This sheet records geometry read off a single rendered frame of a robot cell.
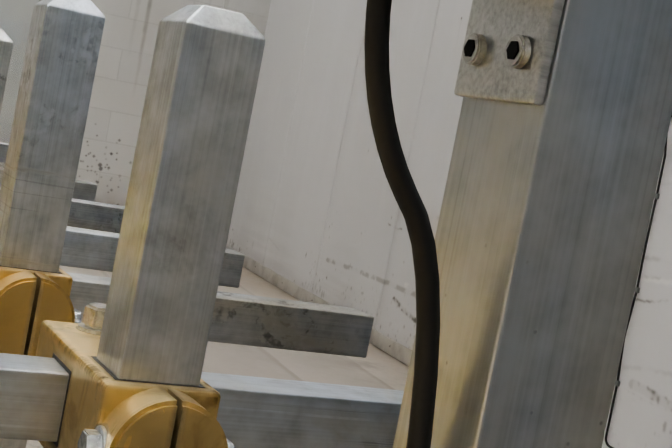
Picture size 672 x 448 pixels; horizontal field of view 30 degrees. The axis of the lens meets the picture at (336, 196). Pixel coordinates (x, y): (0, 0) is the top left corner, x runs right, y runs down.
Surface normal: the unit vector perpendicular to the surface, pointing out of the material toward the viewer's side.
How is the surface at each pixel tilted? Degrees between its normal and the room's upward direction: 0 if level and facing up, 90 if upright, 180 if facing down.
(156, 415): 90
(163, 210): 90
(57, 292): 90
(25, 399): 90
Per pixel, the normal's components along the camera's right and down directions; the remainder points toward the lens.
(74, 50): 0.43, 0.13
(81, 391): -0.88, -0.15
